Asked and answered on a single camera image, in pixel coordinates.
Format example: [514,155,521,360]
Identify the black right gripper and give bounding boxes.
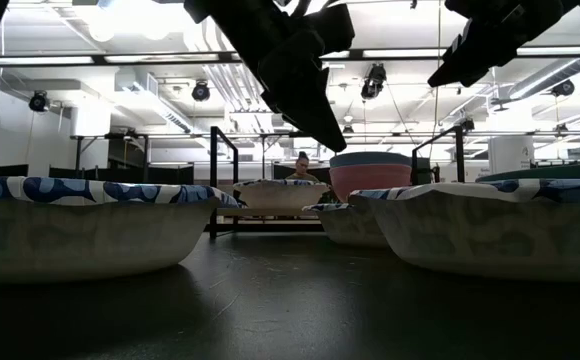
[427,0,580,88]

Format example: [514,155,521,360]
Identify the wooden shelf with black frame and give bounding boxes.
[208,124,467,240]

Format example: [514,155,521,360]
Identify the white ceiling air duct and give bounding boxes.
[114,69,192,134]

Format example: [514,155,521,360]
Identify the blue patterned paper bowl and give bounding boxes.
[348,178,580,283]
[233,178,330,210]
[0,175,242,284]
[302,202,390,249]

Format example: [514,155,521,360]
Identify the person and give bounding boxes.
[285,151,321,182]

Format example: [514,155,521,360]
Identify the black ceiling spotlight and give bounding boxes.
[28,89,50,114]
[191,79,211,104]
[360,63,388,100]
[551,78,576,99]

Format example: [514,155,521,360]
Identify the green plastic bowl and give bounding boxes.
[475,162,580,183]

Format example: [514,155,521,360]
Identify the blue plastic bowl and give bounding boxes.
[329,151,412,169]

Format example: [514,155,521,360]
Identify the black table mat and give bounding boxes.
[0,232,580,360]

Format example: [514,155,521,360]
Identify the pink plastic bowl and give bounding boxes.
[329,163,414,204]

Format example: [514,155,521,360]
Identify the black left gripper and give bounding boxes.
[184,0,356,154]

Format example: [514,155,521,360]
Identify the silver round ceiling duct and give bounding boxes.
[507,57,580,101]

